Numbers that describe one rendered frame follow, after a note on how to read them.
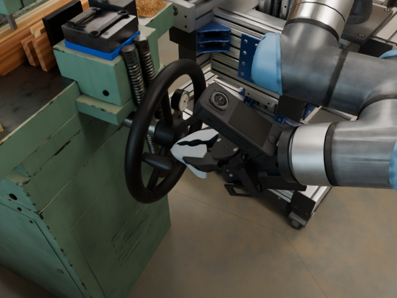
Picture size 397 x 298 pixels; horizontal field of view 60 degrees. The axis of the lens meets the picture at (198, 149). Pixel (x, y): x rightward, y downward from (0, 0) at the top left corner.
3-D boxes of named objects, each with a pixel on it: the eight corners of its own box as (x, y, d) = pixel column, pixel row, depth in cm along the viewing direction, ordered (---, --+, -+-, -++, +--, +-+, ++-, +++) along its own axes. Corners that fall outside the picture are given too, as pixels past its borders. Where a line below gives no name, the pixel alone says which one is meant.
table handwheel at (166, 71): (223, 53, 72) (199, 171, 85) (142, 32, 78) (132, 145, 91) (151, 76, 48) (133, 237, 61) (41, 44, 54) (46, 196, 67)
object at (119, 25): (111, 61, 58) (105, 30, 54) (61, 46, 61) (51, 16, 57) (152, 26, 66) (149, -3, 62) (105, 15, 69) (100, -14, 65)
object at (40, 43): (47, 71, 66) (36, 42, 61) (42, 70, 66) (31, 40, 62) (114, 22, 79) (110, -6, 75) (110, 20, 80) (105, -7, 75)
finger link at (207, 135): (186, 168, 58) (231, 169, 52) (168, 143, 55) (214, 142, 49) (194, 155, 60) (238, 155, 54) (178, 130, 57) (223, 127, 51)
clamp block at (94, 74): (121, 109, 63) (111, 67, 56) (63, 89, 67) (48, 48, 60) (161, 67, 72) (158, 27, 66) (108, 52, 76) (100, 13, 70)
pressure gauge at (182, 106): (180, 121, 99) (179, 99, 93) (168, 117, 100) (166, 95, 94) (189, 108, 103) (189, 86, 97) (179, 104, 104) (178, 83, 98)
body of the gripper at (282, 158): (225, 197, 51) (303, 203, 44) (198, 156, 47) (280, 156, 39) (244, 159, 55) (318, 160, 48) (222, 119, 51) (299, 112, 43)
